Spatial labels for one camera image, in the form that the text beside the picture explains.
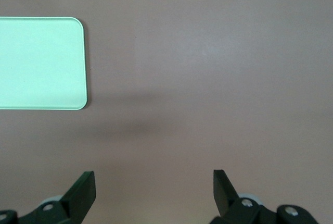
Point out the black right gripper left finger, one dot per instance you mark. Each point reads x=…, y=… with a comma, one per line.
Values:
x=78, y=198

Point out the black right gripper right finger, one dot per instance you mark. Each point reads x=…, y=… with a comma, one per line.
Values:
x=226, y=200

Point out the light green rectangular tray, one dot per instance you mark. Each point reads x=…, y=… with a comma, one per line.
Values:
x=39, y=62

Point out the brown table cover mat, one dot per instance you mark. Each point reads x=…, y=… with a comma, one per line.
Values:
x=208, y=52

